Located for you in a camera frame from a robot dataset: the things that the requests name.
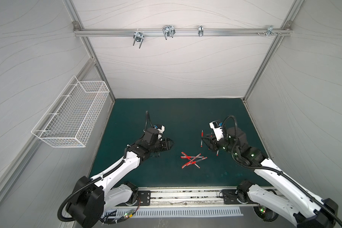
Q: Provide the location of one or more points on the metal bracket clamp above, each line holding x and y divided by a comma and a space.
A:
200, 31

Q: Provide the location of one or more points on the aluminium cross rail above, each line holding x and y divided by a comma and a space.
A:
179, 32

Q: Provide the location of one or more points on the white wire basket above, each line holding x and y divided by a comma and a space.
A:
70, 120

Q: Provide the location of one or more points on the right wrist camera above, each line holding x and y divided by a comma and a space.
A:
216, 126

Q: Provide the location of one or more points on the white slotted cable duct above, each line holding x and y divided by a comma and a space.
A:
190, 212

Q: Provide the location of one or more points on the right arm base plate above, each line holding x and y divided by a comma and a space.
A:
232, 197

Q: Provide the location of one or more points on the green table mat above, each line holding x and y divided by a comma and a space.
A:
183, 120

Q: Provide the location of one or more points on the metal corner bracket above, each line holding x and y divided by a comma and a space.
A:
269, 32

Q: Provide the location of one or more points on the metal u-bolt clamp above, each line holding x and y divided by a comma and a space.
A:
168, 31
138, 38

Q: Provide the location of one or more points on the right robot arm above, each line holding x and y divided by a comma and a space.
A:
295, 203

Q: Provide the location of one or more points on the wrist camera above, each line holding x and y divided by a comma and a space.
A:
216, 126
161, 129

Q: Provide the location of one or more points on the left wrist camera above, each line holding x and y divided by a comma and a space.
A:
161, 129

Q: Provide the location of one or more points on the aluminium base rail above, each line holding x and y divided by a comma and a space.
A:
185, 196

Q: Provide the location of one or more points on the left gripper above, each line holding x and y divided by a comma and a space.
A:
165, 144

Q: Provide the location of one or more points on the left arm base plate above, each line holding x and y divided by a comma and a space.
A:
143, 199

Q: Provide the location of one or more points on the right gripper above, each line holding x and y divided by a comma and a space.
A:
213, 142

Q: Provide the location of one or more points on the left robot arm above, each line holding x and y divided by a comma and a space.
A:
133, 156

